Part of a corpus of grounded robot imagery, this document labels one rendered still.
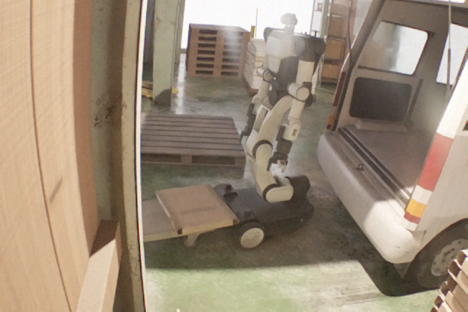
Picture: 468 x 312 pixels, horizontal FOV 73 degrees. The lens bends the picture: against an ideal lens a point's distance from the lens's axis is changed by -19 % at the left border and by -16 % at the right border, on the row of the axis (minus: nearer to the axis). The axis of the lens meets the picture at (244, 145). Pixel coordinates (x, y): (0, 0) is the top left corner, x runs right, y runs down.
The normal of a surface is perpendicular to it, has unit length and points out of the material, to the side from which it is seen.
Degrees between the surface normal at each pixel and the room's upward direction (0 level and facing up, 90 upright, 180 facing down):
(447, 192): 90
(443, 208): 90
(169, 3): 90
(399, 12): 95
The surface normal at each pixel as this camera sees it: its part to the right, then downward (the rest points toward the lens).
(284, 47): -0.37, 0.24
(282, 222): 0.39, 0.40
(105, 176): 0.15, 0.40
